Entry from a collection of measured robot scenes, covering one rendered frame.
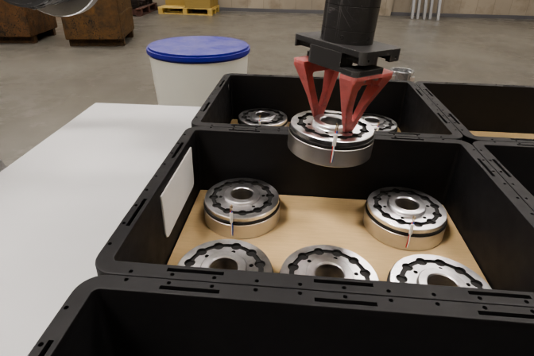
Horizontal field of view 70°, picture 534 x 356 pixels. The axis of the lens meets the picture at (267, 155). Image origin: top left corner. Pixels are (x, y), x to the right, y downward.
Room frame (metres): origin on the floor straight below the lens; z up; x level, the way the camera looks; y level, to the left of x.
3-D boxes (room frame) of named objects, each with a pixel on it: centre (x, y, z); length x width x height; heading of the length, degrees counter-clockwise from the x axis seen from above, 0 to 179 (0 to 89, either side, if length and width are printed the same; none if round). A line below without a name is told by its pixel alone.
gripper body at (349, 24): (0.43, -0.09, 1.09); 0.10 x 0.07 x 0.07; 39
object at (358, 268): (0.29, -0.07, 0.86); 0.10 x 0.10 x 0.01
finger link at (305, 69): (0.44, -0.07, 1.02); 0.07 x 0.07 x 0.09; 39
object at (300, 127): (0.43, -0.08, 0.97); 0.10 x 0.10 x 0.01
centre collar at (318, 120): (0.43, -0.08, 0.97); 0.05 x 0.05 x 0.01
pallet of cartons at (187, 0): (9.75, 1.93, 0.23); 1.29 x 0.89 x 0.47; 87
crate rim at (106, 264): (0.36, -0.07, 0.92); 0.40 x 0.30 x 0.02; 86
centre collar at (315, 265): (0.29, -0.07, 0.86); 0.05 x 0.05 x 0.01
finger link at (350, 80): (0.42, -0.09, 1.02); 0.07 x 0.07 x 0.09; 39
